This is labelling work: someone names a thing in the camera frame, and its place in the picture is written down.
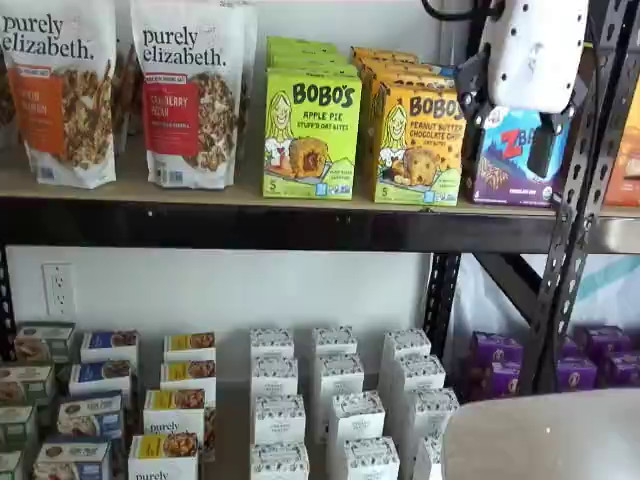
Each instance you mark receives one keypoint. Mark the orange label granola bag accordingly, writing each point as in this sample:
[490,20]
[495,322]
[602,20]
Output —
[60,100]

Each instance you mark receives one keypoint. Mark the white organic pantry box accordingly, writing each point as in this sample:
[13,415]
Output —
[371,460]
[419,375]
[280,420]
[340,375]
[335,342]
[272,342]
[275,376]
[432,411]
[429,457]
[279,462]
[356,419]
[406,344]

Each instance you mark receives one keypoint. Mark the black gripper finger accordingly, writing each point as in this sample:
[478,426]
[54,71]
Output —
[547,145]
[472,85]

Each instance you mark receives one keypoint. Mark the blue Zbar snack box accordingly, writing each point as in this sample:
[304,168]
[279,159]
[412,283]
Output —
[447,71]
[505,165]

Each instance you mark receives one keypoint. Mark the red label granola bag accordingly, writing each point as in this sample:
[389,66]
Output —
[195,100]

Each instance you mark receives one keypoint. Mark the white granola bag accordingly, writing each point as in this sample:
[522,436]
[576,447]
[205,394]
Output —
[127,100]

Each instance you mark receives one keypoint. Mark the blue white oatmeal box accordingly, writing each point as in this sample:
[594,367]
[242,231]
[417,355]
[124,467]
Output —
[100,377]
[90,417]
[110,346]
[72,460]

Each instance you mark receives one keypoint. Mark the wooden shelf board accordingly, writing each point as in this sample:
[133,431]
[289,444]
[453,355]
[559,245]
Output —
[125,185]

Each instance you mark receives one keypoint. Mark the translucent plastic sheet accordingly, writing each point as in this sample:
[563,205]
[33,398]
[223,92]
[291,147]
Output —
[610,290]

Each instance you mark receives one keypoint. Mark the yellow Bobo's peanut butter box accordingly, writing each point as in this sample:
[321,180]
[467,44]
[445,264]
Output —
[382,52]
[400,75]
[390,62]
[420,150]

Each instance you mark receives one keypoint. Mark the yellow white granola box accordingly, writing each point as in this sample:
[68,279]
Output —
[175,412]
[190,346]
[164,457]
[187,376]

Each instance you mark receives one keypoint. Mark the white wall outlet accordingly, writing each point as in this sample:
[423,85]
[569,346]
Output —
[58,295]

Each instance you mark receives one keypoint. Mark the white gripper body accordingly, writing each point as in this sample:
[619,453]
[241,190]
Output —
[535,55]

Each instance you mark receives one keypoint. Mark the large orange snack box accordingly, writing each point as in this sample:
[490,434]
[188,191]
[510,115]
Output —
[625,165]

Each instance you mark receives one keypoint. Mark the green oatmeal box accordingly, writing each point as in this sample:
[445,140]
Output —
[27,384]
[11,465]
[17,426]
[45,340]

